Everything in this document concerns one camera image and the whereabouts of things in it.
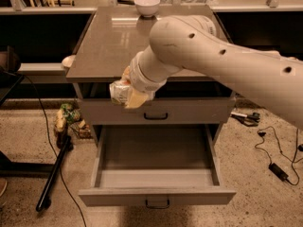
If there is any green white 7up can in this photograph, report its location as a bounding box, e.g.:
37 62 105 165
109 79 131 105

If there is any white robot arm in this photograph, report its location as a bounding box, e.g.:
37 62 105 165
126 16 303 130

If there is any grey drawer cabinet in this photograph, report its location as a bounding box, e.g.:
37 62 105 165
66 6 235 142

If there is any closed grey upper drawer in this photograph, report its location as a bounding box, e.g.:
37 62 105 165
78 98 235 125

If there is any open grey middle drawer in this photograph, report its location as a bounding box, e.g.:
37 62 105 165
79 125 236 207

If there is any white plate on ledge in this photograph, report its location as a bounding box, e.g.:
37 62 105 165
62 55 76 68

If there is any white ceramic bowl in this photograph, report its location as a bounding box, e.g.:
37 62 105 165
134 0 160 17

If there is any black upper drawer handle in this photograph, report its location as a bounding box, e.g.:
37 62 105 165
143 113 169 121

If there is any black drawer handle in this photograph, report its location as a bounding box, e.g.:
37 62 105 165
145 200 170 210
143 113 169 121

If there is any black floor cable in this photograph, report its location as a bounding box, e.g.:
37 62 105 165
24 75 88 227

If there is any black middle drawer handle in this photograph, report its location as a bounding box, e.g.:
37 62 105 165
145 200 170 210

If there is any black power adapter with cable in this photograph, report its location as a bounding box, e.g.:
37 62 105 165
254 126 303 186

